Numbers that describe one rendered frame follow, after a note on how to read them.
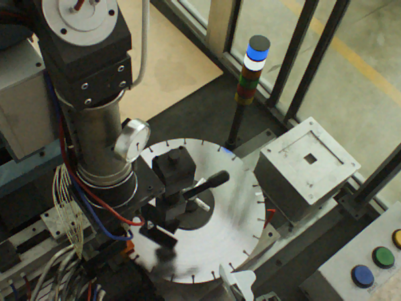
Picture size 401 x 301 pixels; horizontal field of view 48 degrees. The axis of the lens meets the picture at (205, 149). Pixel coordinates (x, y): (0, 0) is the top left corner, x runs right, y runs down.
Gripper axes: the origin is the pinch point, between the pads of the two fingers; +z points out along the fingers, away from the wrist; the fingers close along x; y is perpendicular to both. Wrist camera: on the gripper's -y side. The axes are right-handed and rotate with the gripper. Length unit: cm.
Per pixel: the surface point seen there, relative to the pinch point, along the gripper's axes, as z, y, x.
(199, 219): 7.7, 0.7, 13.5
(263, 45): 16, 24, 42
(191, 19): 74, 34, 36
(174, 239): 7.0, -5.6, 11.8
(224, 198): 10.2, 8.0, 14.0
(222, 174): -9.0, 0.2, 33.9
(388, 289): 33, 85, -83
